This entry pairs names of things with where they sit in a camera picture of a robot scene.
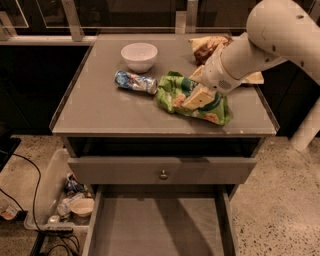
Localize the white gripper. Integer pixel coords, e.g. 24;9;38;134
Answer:
182;52;241;110

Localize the green rice chip bag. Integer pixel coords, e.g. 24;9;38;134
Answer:
156;71;231;125

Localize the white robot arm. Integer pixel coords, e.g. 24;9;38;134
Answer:
191;0;320;93

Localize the brown yellow chip bag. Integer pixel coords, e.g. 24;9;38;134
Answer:
188;35;265;85

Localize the round metal drawer knob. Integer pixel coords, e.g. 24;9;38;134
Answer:
159;170;168;180

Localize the grey drawer cabinet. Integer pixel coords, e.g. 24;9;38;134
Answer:
49;32;280;256

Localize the open middle drawer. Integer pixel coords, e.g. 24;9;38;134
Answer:
82;185;240;256

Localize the crumpled blue bag in bin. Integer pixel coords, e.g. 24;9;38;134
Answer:
64;172;86;196

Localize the metal railing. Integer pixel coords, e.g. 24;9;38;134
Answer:
0;0;320;47

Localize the white bowl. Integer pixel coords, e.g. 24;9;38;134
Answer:
121;43;158;73

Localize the blue soda can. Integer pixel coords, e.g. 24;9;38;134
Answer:
114;70;157;95

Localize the small bowl in bin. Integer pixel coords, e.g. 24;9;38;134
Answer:
70;198;94;217

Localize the clear plastic bin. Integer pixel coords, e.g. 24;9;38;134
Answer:
24;149;90;232

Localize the plastic bottle in bin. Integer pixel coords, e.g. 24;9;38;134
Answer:
57;193;84;217

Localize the bottle on floor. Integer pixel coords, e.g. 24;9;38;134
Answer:
0;199;18;221

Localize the black cable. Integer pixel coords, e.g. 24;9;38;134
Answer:
0;149;81;256

